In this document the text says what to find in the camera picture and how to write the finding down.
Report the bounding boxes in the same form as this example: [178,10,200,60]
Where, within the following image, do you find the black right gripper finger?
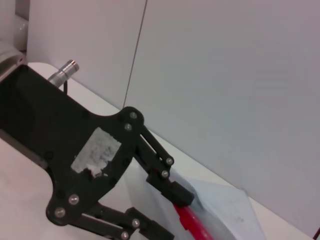
[57,197,176,240]
[124,113,195,208]

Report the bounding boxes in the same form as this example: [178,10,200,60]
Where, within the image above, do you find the clear document bag red zip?
[124,157,267,240]

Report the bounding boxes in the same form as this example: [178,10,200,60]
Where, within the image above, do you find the pale blue paper sheets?
[188,178,266,240]

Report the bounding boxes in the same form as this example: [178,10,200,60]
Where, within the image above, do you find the silver metal cable connector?
[47,59,81,89]

